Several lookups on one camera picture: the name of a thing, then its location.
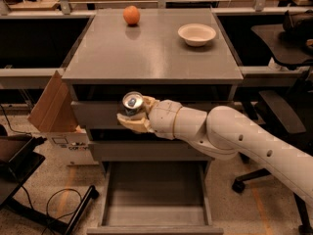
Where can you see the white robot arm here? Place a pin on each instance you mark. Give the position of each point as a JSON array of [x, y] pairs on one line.
[[221, 133]]

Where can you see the grey drawer cabinet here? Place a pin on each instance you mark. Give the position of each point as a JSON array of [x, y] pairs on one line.
[[112, 52]]

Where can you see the grey top drawer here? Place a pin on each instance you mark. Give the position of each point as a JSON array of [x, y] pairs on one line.
[[96, 105]]

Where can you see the grey middle drawer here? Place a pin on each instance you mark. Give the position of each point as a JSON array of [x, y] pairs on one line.
[[121, 145]]

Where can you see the grey drawer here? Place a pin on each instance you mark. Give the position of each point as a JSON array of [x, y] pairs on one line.
[[155, 198], [96, 105], [121, 145]]

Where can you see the white bowl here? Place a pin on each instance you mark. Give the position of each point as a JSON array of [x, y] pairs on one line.
[[196, 34]]

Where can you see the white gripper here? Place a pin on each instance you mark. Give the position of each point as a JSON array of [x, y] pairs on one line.
[[163, 117]]

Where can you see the orange fruit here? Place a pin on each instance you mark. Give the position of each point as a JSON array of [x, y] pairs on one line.
[[131, 15]]

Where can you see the red bull can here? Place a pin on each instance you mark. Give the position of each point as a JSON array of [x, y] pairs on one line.
[[133, 103]]

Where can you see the black office chair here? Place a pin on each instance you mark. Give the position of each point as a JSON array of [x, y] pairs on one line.
[[282, 40]]

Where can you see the grey bottom drawer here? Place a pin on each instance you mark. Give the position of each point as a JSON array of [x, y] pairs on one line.
[[155, 198]]

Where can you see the open cardboard box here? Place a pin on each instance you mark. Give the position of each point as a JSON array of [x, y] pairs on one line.
[[53, 116]]

